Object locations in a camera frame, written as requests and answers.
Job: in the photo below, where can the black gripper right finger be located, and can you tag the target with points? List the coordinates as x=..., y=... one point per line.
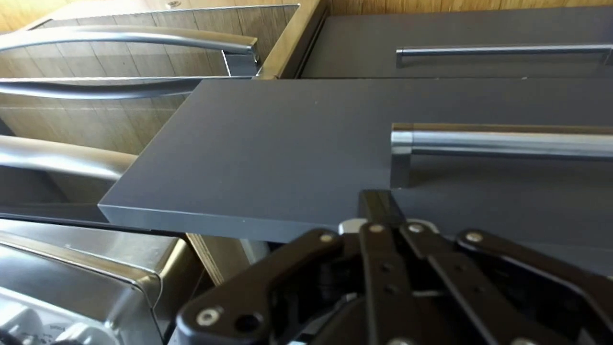
x=485, y=280

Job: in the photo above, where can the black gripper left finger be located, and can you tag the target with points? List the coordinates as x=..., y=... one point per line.
x=376, y=280

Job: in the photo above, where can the dark grey cutlery drawer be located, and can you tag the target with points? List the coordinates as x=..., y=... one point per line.
x=274, y=153

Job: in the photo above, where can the dark grey closed drawer front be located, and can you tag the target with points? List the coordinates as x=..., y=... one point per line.
x=460, y=29

